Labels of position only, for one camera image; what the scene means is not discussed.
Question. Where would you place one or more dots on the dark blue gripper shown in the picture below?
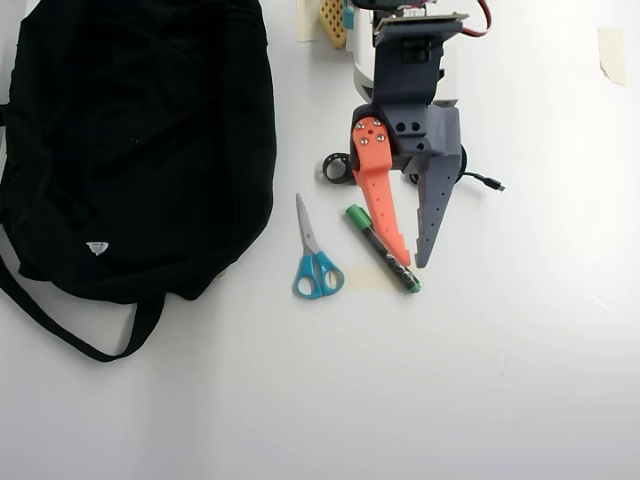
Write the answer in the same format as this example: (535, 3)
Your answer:
(426, 134)

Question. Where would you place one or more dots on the green marker with black barrel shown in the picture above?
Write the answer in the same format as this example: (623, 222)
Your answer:
(380, 245)

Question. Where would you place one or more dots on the black fabric bag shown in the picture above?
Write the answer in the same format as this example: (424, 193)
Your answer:
(125, 150)

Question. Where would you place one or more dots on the yellow perforated base block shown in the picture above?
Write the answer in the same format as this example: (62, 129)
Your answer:
(331, 27)

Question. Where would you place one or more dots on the white plastic cylinder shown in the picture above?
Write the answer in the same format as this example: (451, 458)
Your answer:
(306, 25)

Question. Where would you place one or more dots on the beige masking tape strip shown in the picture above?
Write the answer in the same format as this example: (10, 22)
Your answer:
(612, 55)

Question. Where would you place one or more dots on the camera circuit board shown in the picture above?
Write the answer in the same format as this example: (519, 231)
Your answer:
(420, 20)

